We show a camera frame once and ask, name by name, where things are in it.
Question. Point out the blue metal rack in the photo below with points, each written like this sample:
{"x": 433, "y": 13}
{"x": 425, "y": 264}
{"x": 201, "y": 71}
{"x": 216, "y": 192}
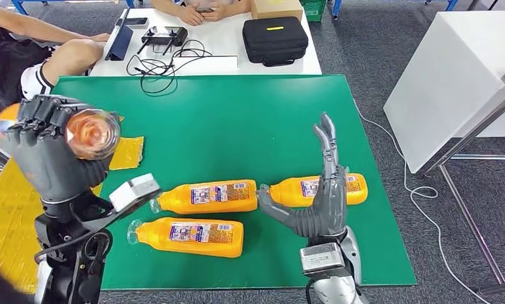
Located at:
{"x": 337, "y": 8}

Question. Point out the black remote controller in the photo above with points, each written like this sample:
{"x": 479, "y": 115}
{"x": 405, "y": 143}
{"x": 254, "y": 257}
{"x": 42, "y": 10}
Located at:
{"x": 164, "y": 35}

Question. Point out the yellow plastic sheet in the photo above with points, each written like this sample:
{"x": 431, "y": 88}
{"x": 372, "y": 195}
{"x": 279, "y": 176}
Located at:
{"x": 8, "y": 218}

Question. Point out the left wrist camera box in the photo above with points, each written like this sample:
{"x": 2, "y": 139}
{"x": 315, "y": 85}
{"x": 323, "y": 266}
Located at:
{"x": 132, "y": 191}

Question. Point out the dark robot torso edge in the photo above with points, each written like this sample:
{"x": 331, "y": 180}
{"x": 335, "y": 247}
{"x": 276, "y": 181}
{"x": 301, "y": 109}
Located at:
{"x": 0, "y": 285}

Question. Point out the black smartphone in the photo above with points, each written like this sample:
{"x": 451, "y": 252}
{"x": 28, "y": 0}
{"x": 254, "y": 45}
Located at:
{"x": 134, "y": 21}

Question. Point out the white cabinet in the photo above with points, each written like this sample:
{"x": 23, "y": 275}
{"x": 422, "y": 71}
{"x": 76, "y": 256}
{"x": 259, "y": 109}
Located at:
{"x": 453, "y": 75}

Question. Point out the green plastic crate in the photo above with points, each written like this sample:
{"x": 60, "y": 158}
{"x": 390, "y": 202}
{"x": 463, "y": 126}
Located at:
{"x": 313, "y": 10}

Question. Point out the dark blue tablet case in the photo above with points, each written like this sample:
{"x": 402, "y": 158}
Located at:
{"x": 120, "y": 46}

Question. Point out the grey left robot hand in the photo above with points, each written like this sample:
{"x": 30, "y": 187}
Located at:
{"x": 46, "y": 168}

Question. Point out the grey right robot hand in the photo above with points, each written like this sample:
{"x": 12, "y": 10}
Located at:
{"x": 330, "y": 210}

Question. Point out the cardboard box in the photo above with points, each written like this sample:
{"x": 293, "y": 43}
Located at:
{"x": 277, "y": 8}

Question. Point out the orange detergent bottle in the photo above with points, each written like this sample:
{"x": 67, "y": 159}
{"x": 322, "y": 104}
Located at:
{"x": 92, "y": 134}
{"x": 285, "y": 195}
{"x": 160, "y": 239}
{"x": 244, "y": 203}

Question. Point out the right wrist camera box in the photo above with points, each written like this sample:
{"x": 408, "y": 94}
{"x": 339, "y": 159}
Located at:
{"x": 323, "y": 258}

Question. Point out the green table mat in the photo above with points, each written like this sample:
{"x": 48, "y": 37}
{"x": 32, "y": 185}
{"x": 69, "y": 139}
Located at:
{"x": 235, "y": 126}

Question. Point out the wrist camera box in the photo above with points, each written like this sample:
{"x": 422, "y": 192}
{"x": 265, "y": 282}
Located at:
{"x": 323, "y": 258}
{"x": 132, "y": 191}

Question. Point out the black carrying case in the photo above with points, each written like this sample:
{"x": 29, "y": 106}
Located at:
{"x": 273, "y": 42}

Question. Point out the blue metal frame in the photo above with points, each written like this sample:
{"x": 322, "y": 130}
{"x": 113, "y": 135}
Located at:
{"x": 21, "y": 6}

